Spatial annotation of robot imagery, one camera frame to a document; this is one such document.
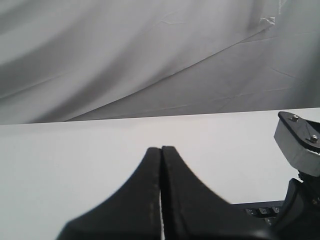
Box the black acer keyboard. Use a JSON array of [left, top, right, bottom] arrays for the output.
[[233, 200, 284, 226]]

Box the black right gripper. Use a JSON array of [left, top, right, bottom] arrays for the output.
[[271, 174, 320, 240]]

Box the grey backdrop cloth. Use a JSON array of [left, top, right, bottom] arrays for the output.
[[0, 0, 320, 125]]

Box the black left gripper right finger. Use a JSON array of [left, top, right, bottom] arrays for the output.
[[161, 146, 275, 240]]

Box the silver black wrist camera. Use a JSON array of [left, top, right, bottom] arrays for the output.
[[274, 111, 320, 177]]

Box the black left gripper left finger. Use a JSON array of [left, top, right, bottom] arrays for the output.
[[57, 147, 162, 240]]

